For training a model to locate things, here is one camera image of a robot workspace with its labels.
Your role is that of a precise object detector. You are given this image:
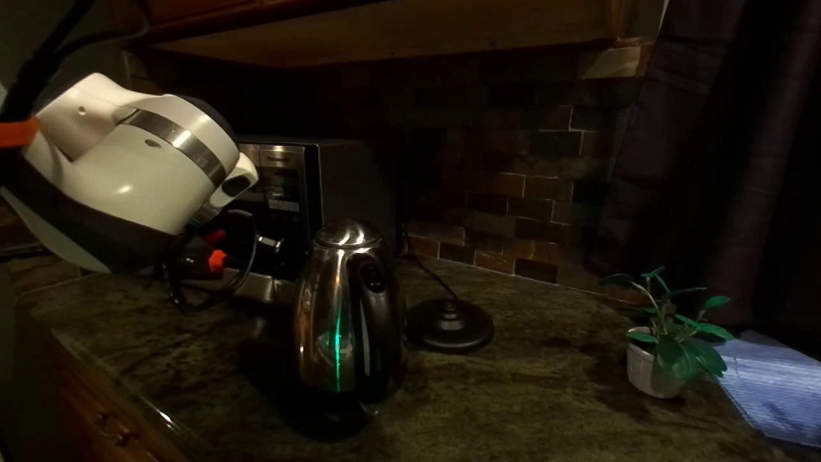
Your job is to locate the silver microwave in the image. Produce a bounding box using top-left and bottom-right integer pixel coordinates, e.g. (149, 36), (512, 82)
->
(219, 135), (398, 306)

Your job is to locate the stainless steel electric kettle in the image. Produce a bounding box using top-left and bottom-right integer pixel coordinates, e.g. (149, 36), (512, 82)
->
(293, 219), (407, 404)

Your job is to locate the black kettle base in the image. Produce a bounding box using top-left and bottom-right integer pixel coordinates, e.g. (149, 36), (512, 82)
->
(406, 298), (495, 354)

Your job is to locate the potted green plant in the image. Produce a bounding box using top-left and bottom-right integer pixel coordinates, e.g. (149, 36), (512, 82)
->
(599, 266), (736, 400)

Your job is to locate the dark curtain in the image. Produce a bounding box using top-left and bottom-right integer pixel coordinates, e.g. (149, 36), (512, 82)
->
(593, 0), (821, 355)

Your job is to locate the blue cloth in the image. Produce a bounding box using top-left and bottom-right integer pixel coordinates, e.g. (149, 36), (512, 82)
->
(713, 330), (821, 449)

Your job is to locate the drawer handle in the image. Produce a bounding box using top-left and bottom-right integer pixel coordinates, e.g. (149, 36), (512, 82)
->
(94, 411), (139, 448)

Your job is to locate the black cable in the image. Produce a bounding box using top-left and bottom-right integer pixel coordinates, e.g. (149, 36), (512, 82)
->
(399, 225), (461, 302)

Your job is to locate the wooden wall cabinet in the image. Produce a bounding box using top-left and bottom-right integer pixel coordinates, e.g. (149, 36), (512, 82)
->
(126, 0), (668, 80)

